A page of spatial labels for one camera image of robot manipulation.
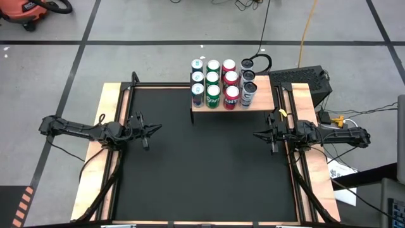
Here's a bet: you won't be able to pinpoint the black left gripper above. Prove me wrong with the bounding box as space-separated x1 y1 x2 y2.
126 111 163 151

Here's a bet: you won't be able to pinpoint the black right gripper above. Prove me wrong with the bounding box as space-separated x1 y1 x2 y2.
252 112 298 155

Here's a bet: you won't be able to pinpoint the red Fanta strawberry can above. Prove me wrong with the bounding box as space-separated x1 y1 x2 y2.
223 70 240 88
223 85 240 111
221 58 237 73

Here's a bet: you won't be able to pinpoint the green Sprite can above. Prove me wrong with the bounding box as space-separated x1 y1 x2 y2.
206 59 221 73
205 71 220 87
205 84 221 110

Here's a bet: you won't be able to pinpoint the black power adapter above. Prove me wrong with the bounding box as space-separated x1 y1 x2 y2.
317 109 332 125

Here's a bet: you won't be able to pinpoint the black computer tower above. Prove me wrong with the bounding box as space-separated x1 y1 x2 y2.
268 65 333 108

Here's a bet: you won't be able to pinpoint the yellow plug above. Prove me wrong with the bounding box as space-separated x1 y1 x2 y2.
331 115 346 128

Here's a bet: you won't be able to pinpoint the white paper sheet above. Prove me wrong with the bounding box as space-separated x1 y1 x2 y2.
327 157 359 207

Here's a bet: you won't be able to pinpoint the black desk bar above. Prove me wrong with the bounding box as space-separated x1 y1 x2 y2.
332 162 398 191

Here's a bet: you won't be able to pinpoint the grey desk device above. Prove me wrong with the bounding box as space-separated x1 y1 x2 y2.
380 177 405 228

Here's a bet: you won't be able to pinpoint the black orange striped floor mat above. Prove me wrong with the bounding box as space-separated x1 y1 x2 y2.
0 185 35 228

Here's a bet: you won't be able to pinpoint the orange shop vacuum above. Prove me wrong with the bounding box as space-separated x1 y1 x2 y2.
0 0 49 32

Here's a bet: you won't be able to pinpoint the black coiled cable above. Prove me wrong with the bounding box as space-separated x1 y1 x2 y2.
249 0 273 75

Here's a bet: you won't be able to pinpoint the white cable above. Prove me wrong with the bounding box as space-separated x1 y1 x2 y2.
328 118 360 134

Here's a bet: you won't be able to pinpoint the black floor cables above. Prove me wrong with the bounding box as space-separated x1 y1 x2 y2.
328 101 399 117

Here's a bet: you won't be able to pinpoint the yellow cable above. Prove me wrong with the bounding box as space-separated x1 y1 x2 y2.
297 0 319 60

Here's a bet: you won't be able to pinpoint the grey post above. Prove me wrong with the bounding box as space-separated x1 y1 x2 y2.
397 94 405 185

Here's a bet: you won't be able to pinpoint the black vacuum hose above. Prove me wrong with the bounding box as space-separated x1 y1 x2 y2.
31 0 74 15

